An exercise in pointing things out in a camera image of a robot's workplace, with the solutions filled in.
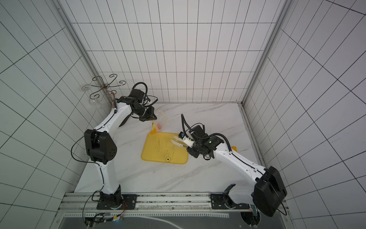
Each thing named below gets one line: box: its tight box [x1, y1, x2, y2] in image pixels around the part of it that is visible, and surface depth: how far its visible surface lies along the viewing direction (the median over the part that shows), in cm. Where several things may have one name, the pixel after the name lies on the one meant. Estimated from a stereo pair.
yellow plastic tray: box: [141, 132, 189, 165], surface depth 94 cm
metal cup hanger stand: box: [89, 73, 126, 108], surface depth 89 cm
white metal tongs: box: [170, 135, 189, 148], surface depth 83 cm
